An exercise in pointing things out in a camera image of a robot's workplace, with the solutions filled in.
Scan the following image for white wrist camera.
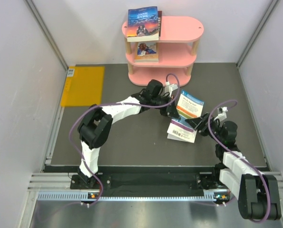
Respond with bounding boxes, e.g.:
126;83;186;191
164;81;178;97
214;106;228;122

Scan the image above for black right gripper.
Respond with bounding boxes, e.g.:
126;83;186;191
185;113;224;144

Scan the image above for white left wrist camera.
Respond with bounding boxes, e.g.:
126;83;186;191
164;81;178;97

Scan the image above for orange Othello book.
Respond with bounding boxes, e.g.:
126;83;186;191
134;41;159;60

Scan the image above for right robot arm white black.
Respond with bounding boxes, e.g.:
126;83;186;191
185;113;282;221

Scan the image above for dark red book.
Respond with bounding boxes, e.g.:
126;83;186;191
158;10;162;37

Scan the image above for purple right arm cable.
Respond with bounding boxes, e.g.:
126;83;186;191
203;99;273;223

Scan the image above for pink three-tier shelf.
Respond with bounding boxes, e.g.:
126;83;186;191
125;16;204;86

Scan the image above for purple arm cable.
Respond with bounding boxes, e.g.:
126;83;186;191
69;73;180;209
203;99;273;223

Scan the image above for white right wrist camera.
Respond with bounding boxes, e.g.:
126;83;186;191
214;106;228;122

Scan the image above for aluminium frame rail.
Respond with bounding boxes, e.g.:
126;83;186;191
27;172;283;202

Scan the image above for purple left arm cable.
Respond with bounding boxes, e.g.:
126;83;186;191
69;73;180;209

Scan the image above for white colourful back-cover book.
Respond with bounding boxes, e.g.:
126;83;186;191
167;90;204;143

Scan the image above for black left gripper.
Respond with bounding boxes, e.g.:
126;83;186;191
151;95;181;120

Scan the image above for yellow plastic file folder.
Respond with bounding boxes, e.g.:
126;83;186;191
60;66;105;107

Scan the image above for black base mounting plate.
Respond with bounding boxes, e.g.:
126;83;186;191
70;166;230;197

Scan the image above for blue Jane Eyre book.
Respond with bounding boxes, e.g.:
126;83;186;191
126;6;159;42

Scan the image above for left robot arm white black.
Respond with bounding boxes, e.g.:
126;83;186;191
78;79;180;189

